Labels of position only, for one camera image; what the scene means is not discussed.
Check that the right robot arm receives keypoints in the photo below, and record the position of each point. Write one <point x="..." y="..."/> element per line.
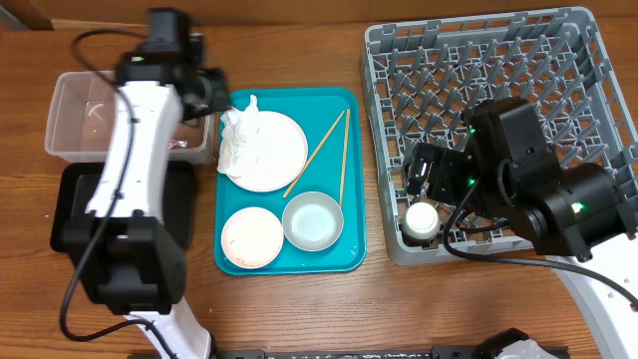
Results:
<point x="578" y="220"/>

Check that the left wooden chopstick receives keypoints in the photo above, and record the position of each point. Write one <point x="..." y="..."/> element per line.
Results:
<point x="314" y="153"/>

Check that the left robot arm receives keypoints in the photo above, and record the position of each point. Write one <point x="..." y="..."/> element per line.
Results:
<point x="124" y="255"/>

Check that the white napkin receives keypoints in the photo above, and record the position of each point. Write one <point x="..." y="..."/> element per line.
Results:
<point x="238" y="153"/>

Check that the pink bowl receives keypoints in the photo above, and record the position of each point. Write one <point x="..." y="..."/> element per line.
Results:
<point x="255" y="222"/>

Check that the right wooden chopstick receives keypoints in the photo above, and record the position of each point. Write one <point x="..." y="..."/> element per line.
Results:
<point x="344" y="157"/>

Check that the white cup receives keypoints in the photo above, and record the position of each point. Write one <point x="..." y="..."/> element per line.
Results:
<point x="421" y="221"/>

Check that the grey bowl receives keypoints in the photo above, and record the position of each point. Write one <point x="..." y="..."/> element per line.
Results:
<point x="312" y="221"/>

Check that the black tray bin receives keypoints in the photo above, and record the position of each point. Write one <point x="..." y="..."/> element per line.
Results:
<point x="79" y="182"/>

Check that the rice grains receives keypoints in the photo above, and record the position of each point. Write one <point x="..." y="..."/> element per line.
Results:
<point x="249" y="251"/>

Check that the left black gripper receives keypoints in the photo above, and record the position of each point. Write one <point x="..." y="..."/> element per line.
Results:
<point x="223" y="99"/>

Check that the teal plastic tray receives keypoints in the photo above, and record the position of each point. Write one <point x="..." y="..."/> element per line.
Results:
<point x="314" y="110"/>

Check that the wooden chopstick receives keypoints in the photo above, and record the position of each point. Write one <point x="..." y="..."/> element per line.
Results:
<point x="314" y="153"/>
<point x="344" y="157"/>

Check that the clear plastic bin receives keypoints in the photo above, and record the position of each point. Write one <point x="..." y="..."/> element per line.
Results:
<point x="81" y="120"/>

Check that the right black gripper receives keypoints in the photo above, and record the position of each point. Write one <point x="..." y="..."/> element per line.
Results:
<point x="416" y="170"/>

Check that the large white plate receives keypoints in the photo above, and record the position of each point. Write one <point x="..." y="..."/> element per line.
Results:
<point x="283" y="151"/>

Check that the grey dishwasher rack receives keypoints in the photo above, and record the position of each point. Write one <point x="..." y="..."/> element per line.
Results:
<point x="418" y="77"/>

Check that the red sauce packet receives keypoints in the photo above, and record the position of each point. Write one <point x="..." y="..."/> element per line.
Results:
<point x="177" y="145"/>

